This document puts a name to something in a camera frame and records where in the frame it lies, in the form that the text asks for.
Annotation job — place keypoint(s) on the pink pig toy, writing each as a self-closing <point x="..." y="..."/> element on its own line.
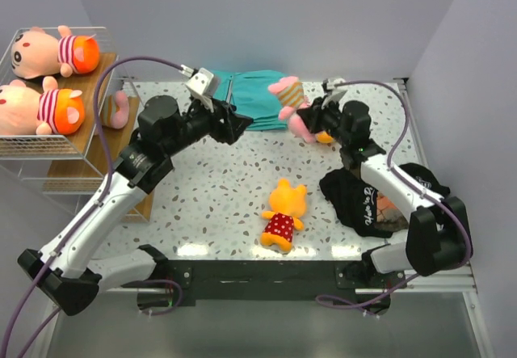
<point x="290" y="93"/>

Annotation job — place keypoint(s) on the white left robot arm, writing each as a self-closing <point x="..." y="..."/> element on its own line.
<point x="64" y="269"/>

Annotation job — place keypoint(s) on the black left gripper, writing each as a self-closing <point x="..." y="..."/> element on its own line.
<point x="233" y="125"/>

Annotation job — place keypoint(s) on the black-haired doll orange pants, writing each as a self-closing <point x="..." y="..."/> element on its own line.
<point x="35" y="53"/>

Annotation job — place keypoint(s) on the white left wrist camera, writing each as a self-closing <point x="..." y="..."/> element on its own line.
<point x="202" y="85"/>

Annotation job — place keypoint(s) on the folded teal cloth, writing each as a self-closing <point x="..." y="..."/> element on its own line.
<point x="248" y="92"/>

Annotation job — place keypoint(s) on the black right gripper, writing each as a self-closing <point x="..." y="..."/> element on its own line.
<point x="311" y="115"/>

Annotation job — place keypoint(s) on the face-up doll orange hat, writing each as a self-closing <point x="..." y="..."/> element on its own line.
<point x="25" y="111"/>

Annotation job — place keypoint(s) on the orange bear polka dress back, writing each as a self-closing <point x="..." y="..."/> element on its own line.
<point x="324" y="138"/>

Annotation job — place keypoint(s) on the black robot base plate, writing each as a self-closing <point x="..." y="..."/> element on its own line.
<point x="253" y="280"/>

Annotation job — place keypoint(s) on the white wire wooden shelf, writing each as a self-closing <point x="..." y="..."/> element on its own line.
<point x="67" y="170"/>

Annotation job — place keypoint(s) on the black printed garment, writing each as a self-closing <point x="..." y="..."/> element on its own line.
<point x="360" y="206"/>

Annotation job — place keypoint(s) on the pink pig striped shirt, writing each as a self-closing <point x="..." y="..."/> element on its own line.
<point x="115" y="111"/>

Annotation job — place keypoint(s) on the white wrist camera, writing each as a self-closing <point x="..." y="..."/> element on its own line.
<point x="202" y="85"/>
<point x="334" y="89"/>

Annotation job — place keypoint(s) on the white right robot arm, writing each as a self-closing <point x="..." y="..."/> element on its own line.
<point x="438" y="236"/>

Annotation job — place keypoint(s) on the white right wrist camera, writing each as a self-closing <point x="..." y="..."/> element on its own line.
<point x="334" y="89"/>

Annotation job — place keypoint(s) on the orange bear polka dress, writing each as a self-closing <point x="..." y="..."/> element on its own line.
<point x="324" y="138"/>
<point x="288" y="205"/>

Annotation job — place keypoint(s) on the orange bear polka dress front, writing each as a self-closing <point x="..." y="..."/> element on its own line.
<point x="288" y="205"/>

